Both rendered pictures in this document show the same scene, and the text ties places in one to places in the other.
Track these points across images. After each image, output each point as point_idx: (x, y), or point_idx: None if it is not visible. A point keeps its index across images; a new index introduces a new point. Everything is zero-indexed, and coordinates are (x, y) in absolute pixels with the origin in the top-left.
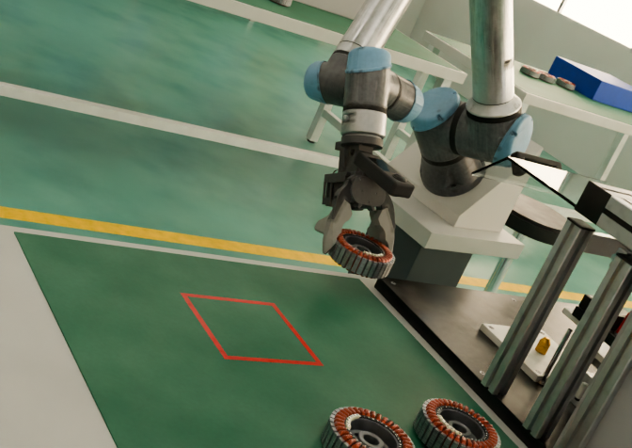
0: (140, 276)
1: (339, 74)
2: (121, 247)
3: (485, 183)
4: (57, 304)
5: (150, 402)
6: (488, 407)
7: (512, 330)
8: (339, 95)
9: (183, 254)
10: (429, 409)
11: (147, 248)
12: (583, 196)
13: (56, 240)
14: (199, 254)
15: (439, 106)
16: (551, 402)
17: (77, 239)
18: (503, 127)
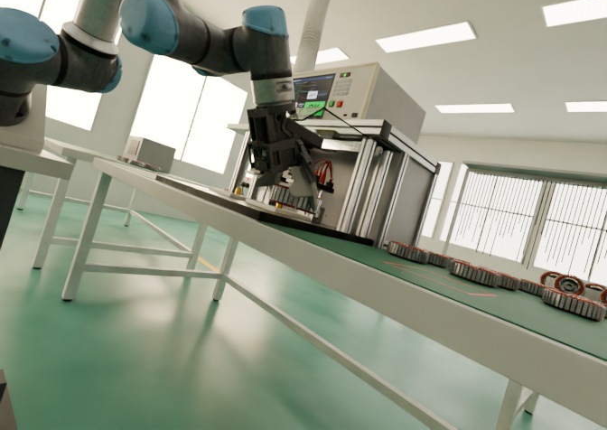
0: (502, 309)
1: (195, 22)
2: (485, 311)
3: (33, 107)
4: None
5: (602, 329)
6: (346, 240)
7: (354, 200)
8: (199, 49)
9: (398, 278)
10: (420, 249)
11: (443, 296)
12: (383, 127)
13: (605, 357)
14: (376, 270)
15: (42, 35)
16: (372, 220)
17: (555, 341)
18: (114, 62)
